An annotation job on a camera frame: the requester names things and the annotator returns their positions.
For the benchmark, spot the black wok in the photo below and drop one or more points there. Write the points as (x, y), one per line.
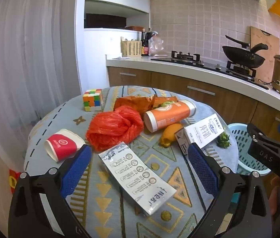
(244, 57)

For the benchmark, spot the orange snack bag green print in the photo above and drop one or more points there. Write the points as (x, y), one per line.
(163, 101)

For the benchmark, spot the green vegetable scrap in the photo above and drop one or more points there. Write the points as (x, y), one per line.
(223, 140)

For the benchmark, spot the light blue plastic basket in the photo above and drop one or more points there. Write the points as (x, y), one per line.
(239, 138)

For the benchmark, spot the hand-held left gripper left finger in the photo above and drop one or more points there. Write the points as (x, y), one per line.
(76, 171)

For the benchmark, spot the cream woven basket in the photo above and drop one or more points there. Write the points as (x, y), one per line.
(131, 48)

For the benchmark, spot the red and yellow sticker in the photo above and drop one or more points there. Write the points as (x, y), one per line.
(13, 181)

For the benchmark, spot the white sheer curtain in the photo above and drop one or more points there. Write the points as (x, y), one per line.
(26, 67)

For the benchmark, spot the orange cylindrical canister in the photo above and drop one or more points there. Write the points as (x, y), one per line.
(169, 115)

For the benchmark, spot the clear plastic jar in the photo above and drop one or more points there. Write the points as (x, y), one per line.
(156, 45)

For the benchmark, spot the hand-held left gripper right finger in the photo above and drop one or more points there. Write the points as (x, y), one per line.
(203, 171)

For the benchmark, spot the colourful puzzle cube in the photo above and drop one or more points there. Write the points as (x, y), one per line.
(92, 100)

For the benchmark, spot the dark sauce bottle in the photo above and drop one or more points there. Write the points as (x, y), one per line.
(144, 44)

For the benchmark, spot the black gas stove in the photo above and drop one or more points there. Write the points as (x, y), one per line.
(204, 63)

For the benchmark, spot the wooden cutting board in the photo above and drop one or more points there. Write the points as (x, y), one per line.
(269, 52)

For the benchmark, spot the wooden kitchen cabinet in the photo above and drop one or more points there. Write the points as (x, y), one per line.
(169, 84)

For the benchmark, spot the long white carton box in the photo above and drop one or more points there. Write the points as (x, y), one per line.
(132, 176)

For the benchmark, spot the white kitchen countertop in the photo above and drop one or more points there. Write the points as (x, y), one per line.
(140, 61)

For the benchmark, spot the red plastic bag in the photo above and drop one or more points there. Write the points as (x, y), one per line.
(112, 127)

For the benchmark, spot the red paper cup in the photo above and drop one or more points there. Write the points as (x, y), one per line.
(60, 145)

